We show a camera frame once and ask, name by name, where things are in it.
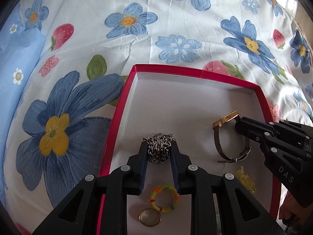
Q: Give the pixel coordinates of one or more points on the light blue pillow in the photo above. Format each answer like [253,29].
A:
[20,52]

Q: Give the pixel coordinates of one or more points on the yellow translucent hair clip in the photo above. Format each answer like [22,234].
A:
[243,177]

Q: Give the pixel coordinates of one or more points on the floral bed sheet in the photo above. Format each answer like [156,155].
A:
[59,130]

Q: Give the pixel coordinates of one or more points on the person's hand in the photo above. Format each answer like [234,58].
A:
[290,210]

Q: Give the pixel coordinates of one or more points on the red white shallow box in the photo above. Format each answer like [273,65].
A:
[160,104]

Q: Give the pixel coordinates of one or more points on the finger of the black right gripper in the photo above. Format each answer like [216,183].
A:
[255,130]

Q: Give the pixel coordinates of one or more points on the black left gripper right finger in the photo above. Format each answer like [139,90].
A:
[219,203]

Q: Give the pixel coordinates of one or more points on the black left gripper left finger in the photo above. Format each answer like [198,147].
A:
[98,205]

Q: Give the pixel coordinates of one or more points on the gold brown wristwatch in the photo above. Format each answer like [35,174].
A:
[230,145]

